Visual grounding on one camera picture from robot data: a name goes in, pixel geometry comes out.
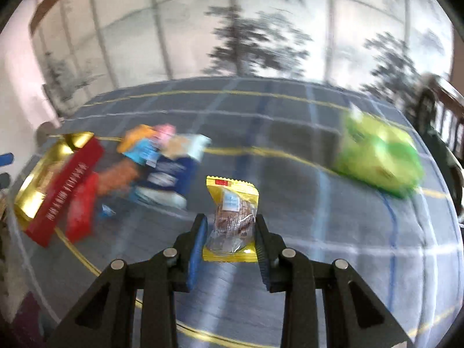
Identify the yellow cake snack packet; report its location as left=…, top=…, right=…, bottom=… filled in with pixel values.
left=202, top=176, right=260, bottom=263

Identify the green snack bag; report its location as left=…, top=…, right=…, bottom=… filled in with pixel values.
left=331, top=110, right=425, bottom=199

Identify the light blue snack packet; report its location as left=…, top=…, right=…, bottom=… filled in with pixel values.
left=125, top=139, right=162, bottom=167

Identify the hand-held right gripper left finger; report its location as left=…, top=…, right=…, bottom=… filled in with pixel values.
left=47, top=213, right=209, bottom=348

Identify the red snack packet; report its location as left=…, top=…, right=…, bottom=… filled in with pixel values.
left=65, top=173, right=100, bottom=243

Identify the red and gold tin box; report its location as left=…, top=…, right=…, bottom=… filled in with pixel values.
left=14, top=131, right=106, bottom=248

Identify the grey plaid tablecloth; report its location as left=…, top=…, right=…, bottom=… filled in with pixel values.
left=7, top=76, right=461, bottom=348

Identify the pink snack packet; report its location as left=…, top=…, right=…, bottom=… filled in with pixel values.
left=154, top=123, right=176, bottom=149

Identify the wooden chair back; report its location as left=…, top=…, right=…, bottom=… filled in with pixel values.
left=406, top=74, right=464, bottom=218

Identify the orange snack packet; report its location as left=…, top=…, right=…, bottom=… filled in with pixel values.
left=117, top=124, right=156, bottom=155

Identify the clear packet of orange sticks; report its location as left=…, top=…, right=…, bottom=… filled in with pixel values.
left=96, top=161, right=140, bottom=198

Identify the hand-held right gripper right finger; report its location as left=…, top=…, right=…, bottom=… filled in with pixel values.
left=255, top=213, right=414, bottom=348

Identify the painted folding screen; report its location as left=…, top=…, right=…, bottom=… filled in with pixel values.
left=31, top=0, right=455, bottom=117

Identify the dark blue biscuit packet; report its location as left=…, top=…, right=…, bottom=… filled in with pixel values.
left=132, top=134, right=213, bottom=209

